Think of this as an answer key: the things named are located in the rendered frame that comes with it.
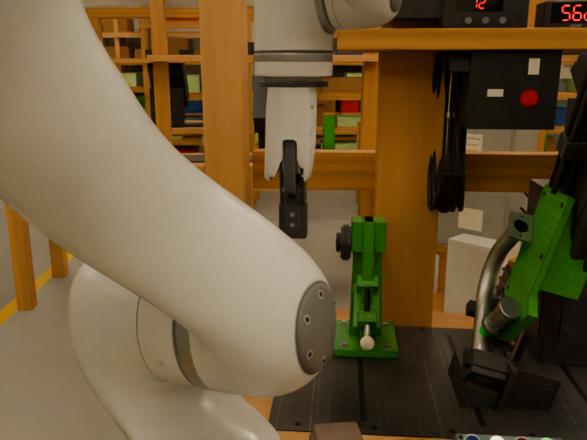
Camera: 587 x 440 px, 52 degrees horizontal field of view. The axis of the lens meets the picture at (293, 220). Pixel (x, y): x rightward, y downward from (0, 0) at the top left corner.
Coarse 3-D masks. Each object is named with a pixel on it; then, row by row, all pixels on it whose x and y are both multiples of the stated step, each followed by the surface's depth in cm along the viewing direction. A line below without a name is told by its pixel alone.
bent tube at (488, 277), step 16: (512, 224) 104; (528, 224) 104; (512, 240) 106; (528, 240) 103; (496, 256) 111; (496, 272) 113; (480, 288) 113; (480, 304) 111; (480, 320) 108; (480, 336) 107
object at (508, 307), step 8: (504, 304) 99; (512, 304) 99; (496, 312) 100; (504, 312) 98; (512, 312) 98; (520, 312) 98; (488, 320) 103; (496, 320) 101; (504, 320) 100; (488, 328) 103; (496, 328) 102
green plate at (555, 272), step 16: (544, 192) 103; (560, 192) 97; (544, 208) 102; (560, 208) 95; (544, 224) 100; (560, 224) 94; (544, 240) 98; (560, 240) 96; (528, 256) 103; (544, 256) 96; (560, 256) 97; (512, 272) 108; (528, 272) 101; (544, 272) 97; (560, 272) 98; (576, 272) 97; (512, 288) 106; (528, 288) 99; (544, 288) 99; (560, 288) 98; (576, 288) 98
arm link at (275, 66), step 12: (264, 60) 62; (276, 60) 61; (288, 60) 60; (300, 60) 60; (312, 60) 61; (324, 60) 62; (264, 72) 62; (276, 72) 61; (288, 72) 61; (300, 72) 61; (312, 72) 61; (324, 72) 62
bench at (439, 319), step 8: (336, 312) 149; (344, 312) 149; (432, 320) 144; (440, 320) 144; (448, 320) 144; (456, 320) 144; (464, 320) 144; (472, 320) 144; (464, 328) 140; (472, 328) 140; (248, 400) 110; (256, 400) 110; (264, 400) 110; (272, 400) 110; (256, 408) 107; (264, 408) 107; (264, 416) 105
